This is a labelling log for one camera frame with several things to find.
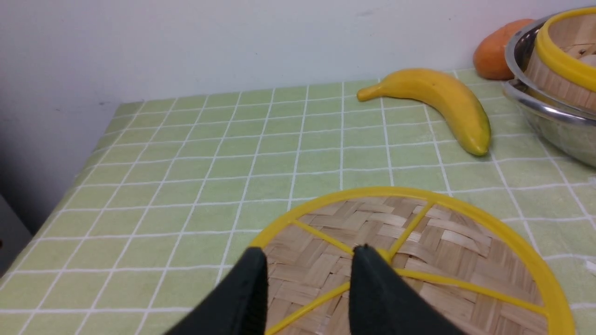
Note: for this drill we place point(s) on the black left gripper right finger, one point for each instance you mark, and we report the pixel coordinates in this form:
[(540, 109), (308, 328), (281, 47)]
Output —
[(382, 303)]

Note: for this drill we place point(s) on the bamboo steamer basket yellow rim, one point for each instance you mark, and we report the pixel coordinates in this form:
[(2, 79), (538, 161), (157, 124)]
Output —
[(562, 64)]

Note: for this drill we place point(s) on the green checkered tablecloth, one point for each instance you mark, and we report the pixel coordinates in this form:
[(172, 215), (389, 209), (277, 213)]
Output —
[(176, 188)]

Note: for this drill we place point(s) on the yellow banana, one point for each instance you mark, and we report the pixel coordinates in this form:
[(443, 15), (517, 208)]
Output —
[(457, 104)]

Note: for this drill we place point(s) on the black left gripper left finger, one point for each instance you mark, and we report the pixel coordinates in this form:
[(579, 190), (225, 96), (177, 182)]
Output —
[(236, 306)]

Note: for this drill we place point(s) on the woven bamboo steamer lid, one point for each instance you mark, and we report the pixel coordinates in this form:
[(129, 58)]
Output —
[(471, 267)]

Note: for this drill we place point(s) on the orange fruit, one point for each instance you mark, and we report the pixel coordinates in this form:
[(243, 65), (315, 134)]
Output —
[(489, 56)]

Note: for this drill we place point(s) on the stainless steel pot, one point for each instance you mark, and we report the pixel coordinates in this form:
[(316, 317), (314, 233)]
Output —
[(570, 129)]

